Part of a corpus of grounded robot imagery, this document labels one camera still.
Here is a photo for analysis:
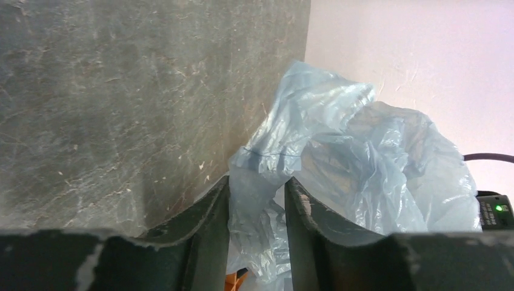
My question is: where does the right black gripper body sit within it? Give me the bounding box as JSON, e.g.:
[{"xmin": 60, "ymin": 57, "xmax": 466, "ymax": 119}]
[{"xmin": 476, "ymin": 191, "xmax": 513, "ymax": 231}]

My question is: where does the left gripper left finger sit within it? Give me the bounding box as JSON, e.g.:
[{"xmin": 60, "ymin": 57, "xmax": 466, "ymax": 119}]
[{"xmin": 1, "ymin": 176, "xmax": 230, "ymax": 290}]

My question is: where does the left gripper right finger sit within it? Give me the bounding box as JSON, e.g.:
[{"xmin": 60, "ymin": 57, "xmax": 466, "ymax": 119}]
[{"xmin": 284, "ymin": 178, "xmax": 513, "ymax": 290}]

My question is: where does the orange wooden divided tray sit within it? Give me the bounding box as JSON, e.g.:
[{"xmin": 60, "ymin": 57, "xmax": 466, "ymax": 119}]
[{"xmin": 224, "ymin": 269, "xmax": 249, "ymax": 291}]

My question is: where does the translucent blue plastic trash bag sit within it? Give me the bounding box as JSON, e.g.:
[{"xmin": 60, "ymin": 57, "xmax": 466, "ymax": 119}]
[{"xmin": 227, "ymin": 61, "xmax": 482, "ymax": 290}]

